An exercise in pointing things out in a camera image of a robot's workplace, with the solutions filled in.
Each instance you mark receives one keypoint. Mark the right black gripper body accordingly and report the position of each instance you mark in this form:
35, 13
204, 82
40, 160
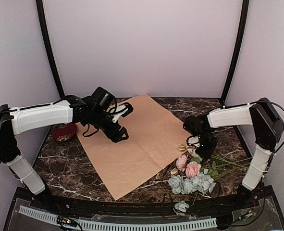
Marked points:
208, 142

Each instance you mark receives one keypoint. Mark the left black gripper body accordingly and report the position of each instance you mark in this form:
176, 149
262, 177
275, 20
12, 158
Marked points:
98, 121

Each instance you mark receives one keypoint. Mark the white fake flower stem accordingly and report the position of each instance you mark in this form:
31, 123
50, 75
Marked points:
190, 151

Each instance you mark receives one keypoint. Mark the peach wrapping paper sheet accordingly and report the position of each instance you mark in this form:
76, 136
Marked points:
155, 135

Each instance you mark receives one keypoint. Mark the pink fake flower stem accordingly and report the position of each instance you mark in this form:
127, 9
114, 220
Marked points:
190, 169

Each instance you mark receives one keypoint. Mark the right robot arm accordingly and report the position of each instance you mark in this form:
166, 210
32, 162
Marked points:
261, 115

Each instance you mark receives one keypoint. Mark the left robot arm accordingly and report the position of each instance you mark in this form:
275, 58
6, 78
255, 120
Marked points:
18, 120

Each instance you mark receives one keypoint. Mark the blue fake flower bunch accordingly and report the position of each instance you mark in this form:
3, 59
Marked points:
202, 183

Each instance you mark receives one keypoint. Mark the single blue fake flower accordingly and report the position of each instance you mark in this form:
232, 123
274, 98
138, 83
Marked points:
181, 207

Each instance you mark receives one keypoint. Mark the small circuit board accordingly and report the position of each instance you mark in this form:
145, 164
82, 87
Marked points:
66, 222

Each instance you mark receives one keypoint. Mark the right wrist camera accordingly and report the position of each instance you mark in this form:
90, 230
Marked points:
193, 142

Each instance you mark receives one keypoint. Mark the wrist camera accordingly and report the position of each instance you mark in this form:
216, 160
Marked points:
193, 142
122, 111

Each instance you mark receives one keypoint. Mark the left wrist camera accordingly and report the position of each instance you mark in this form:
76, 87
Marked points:
122, 111

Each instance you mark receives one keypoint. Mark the white slotted cable duct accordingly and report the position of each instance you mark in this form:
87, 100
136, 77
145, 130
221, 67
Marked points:
110, 223

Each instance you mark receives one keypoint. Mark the left black frame post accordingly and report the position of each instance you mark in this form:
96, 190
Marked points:
48, 47

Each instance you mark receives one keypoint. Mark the black frame post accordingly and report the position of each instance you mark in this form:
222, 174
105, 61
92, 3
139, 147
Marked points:
236, 52
48, 47

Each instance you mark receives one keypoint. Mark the right black frame post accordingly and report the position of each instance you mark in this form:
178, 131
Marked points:
236, 52

